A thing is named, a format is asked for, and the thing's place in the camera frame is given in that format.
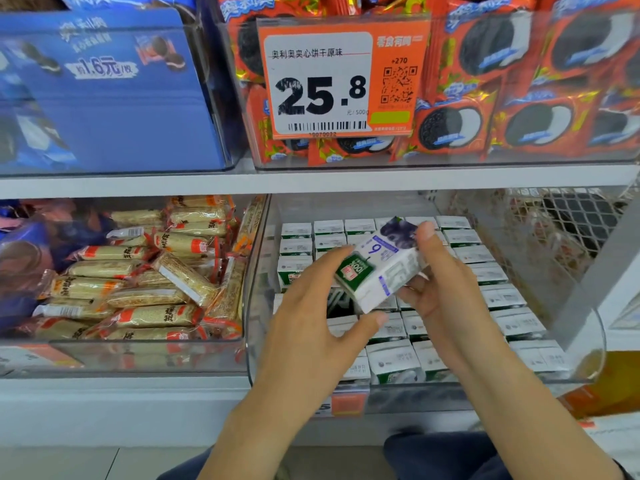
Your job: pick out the blue cardboard display box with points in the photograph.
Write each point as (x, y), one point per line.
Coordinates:
(120, 115)

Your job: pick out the clear plastic display bin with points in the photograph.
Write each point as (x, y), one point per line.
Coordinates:
(575, 360)
(120, 355)

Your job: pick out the person's right forearm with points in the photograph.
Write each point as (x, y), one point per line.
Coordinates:
(545, 430)

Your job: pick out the rows of white juice cartons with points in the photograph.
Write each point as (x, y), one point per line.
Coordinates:
(520, 320)

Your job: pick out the yellow orange snack packet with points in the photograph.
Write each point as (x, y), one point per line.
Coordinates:
(605, 385)

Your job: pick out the person's right hand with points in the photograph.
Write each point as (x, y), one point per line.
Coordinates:
(455, 310)

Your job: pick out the person's left hand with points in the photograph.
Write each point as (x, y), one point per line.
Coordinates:
(300, 345)

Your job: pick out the faded orange price tag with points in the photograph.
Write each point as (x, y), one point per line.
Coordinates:
(35, 357)

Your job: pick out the pile of yellow wafer bars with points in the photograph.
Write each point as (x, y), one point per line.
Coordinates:
(140, 285)

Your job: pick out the pile of blue snack packets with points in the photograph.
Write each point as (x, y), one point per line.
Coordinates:
(25, 255)

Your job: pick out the large white orange price tag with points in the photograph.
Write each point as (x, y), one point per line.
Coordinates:
(320, 85)

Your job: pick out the small orange price tag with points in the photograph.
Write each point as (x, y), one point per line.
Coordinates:
(345, 400)

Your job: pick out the stack of red cookie packets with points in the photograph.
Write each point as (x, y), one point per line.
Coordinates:
(550, 90)

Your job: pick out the person's left forearm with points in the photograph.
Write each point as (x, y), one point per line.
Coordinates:
(255, 440)

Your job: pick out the blueberry juice carton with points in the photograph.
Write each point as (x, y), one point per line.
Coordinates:
(380, 265)

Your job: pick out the person's blue jeans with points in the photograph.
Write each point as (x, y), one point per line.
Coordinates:
(430, 457)

